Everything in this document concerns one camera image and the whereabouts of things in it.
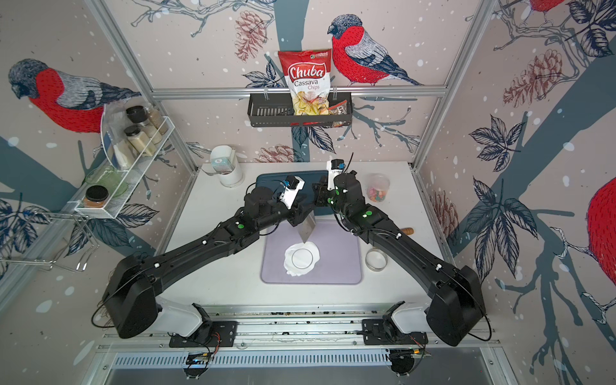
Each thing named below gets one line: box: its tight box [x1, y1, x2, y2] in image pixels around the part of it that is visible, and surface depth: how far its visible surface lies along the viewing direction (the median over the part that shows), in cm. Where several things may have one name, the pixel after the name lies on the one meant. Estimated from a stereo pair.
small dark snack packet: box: [328, 99, 348, 115], surface depth 89 cm
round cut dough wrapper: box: [291, 247, 314, 270], surface depth 92 cm
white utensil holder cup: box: [210, 145, 244, 188], surface depth 109 cm
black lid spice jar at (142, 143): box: [123, 124, 157, 158], surface depth 78 cm
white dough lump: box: [283, 241, 321, 277], surface depth 92 cm
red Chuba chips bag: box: [277, 48, 333, 116], surface depth 83 cm
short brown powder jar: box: [83, 185, 110, 208], surface depth 62 cm
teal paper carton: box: [211, 157, 234, 175], surface depth 108 cm
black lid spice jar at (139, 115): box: [125, 105, 163, 145], surface depth 82 cm
